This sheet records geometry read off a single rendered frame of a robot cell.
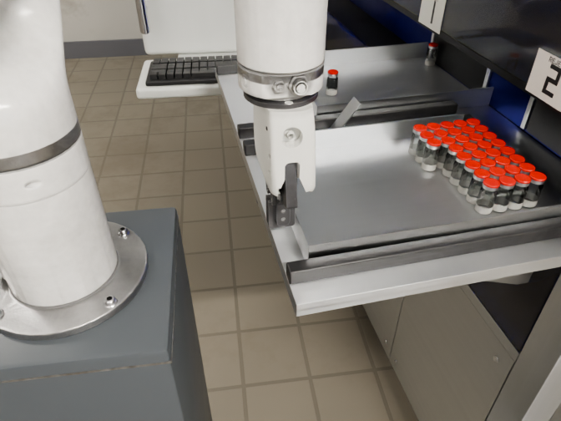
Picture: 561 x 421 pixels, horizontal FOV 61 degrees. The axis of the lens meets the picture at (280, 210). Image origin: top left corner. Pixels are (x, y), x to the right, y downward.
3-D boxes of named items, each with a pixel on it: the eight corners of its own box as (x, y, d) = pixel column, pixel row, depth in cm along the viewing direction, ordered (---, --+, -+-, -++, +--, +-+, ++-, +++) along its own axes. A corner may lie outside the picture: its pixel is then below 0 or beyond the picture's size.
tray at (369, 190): (458, 131, 82) (462, 113, 79) (561, 226, 61) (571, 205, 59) (263, 154, 76) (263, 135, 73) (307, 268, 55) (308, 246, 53)
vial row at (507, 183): (443, 145, 77) (450, 119, 75) (509, 211, 64) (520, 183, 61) (432, 147, 77) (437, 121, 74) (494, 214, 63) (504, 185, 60)
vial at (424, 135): (425, 155, 75) (430, 129, 72) (431, 163, 73) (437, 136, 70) (411, 157, 75) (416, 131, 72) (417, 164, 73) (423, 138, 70)
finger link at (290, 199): (303, 205, 48) (292, 209, 53) (291, 129, 48) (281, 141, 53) (292, 206, 47) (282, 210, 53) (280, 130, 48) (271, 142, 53)
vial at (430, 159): (431, 163, 73) (437, 136, 70) (438, 170, 71) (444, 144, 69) (418, 164, 73) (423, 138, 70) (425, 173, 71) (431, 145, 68)
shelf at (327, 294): (413, 58, 115) (415, 49, 114) (657, 248, 61) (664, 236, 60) (214, 76, 106) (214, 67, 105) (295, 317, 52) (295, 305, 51)
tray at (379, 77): (424, 57, 110) (427, 42, 108) (488, 104, 90) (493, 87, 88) (281, 69, 104) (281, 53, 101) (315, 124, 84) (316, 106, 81)
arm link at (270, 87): (337, 73, 43) (335, 103, 45) (310, 41, 50) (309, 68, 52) (246, 81, 41) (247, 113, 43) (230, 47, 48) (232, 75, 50)
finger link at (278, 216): (301, 192, 52) (300, 238, 56) (294, 176, 54) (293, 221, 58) (273, 195, 51) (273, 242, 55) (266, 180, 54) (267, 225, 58)
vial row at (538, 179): (468, 142, 78) (476, 117, 75) (538, 207, 64) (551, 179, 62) (457, 144, 78) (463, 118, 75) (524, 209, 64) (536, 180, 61)
